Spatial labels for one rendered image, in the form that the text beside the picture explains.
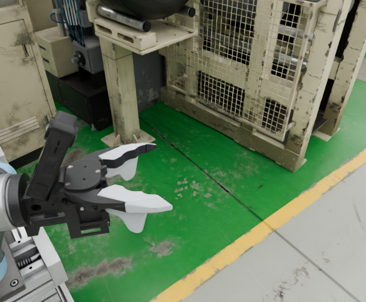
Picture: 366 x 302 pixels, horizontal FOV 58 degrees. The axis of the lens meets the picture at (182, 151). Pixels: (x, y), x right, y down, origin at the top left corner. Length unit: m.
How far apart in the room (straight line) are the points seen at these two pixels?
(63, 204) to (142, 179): 1.56
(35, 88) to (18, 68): 0.15
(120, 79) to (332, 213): 1.39
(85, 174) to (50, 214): 0.08
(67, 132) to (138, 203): 0.12
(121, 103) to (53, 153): 1.64
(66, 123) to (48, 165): 0.06
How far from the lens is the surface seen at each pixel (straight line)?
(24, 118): 2.12
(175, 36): 1.67
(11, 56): 1.97
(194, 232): 1.72
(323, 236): 1.85
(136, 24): 1.52
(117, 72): 1.95
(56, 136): 0.40
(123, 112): 2.08
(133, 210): 0.41
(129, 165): 0.52
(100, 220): 0.47
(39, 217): 0.49
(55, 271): 0.90
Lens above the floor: 1.37
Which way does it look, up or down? 39 degrees down
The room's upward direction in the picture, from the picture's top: straight up
